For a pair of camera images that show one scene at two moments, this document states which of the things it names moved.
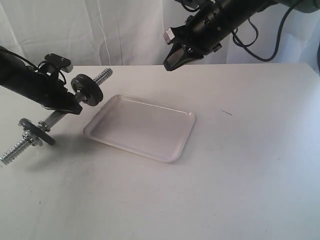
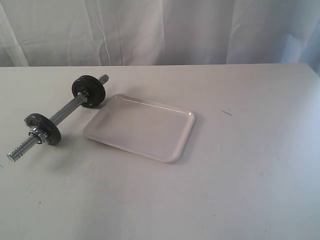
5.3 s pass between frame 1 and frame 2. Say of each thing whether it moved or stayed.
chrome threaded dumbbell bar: moved
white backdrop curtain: stayed
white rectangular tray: stayed
